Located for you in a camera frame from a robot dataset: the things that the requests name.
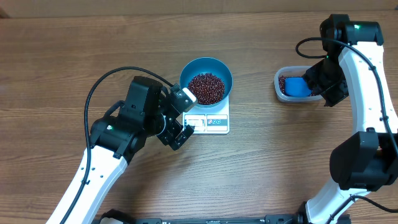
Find red beans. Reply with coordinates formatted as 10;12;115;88
187;72;315;106

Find blue plastic measuring scoop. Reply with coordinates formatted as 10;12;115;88
285;77;312;97

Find clear plastic container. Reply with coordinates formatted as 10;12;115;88
274;65;323;103

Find teal metal bowl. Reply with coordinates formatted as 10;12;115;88
179;57;233;98

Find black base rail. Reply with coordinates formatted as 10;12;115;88
91;209;308;224

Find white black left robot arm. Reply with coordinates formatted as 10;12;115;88
48;76;197;223

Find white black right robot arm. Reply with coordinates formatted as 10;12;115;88
297;14;397;223

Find white digital kitchen scale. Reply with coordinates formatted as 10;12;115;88
182;96;230;134

